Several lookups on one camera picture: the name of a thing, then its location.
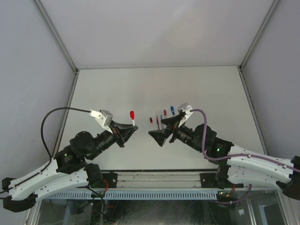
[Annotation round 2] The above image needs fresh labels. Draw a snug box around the white marker blue end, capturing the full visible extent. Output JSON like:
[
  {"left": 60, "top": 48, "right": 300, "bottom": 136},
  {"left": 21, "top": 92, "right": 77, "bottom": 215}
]
[{"left": 170, "top": 106, "right": 176, "bottom": 116}]

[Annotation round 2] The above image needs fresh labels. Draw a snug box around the red pen cap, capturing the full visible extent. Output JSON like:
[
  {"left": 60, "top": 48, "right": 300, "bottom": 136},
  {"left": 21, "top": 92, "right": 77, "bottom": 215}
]
[{"left": 130, "top": 111, "right": 135, "bottom": 120}]

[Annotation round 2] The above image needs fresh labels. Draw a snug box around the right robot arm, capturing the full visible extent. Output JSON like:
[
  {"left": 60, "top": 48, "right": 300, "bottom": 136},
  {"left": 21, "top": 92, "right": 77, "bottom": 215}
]
[{"left": 148, "top": 112, "right": 300, "bottom": 200}]

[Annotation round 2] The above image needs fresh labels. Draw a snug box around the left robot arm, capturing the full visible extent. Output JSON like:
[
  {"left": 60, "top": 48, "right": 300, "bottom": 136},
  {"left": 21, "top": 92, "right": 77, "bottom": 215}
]
[{"left": 2, "top": 121, "right": 138, "bottom": 212}]

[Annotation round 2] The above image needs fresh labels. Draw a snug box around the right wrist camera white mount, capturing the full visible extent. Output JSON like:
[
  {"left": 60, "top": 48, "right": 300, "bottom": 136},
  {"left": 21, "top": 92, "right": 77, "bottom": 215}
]
[{"left": 177, "top": 103, "right": 193, "bottom": 127}]

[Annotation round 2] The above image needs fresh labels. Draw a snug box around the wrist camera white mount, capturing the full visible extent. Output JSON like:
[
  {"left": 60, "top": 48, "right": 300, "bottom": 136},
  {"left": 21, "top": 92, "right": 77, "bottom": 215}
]
[
  {"left": 90, "top": 110, "right": 113, "bottom": 134},
  {"left": 177, "top": 103, "right": 193, "bottom": 127}
]

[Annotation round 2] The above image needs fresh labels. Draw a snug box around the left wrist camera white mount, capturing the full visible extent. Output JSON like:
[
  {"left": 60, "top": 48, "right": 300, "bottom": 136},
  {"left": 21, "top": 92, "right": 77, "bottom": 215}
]
[{"left": 90, "top": 110, "right": 113, "bottom": 134}]

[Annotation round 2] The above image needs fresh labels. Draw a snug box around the aluminium rail frame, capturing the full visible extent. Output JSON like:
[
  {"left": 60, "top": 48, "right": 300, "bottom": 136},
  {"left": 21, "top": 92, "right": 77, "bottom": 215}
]
[{"left": 35, "top": 170, "right": 289, "bottom": 189}]

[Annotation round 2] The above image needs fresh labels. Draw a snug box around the perforated blue cable tray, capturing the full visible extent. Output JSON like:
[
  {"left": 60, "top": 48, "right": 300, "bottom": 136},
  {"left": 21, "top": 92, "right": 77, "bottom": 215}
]
[{"left": 46, "top": 190, "right": 218, "bottom": 200}]

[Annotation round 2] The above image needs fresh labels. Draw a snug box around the black cable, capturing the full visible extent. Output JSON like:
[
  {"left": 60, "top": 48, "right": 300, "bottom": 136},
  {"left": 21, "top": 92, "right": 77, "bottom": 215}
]
[{"left": 0, "top": 107, "right": 92, "bottom": 200}]

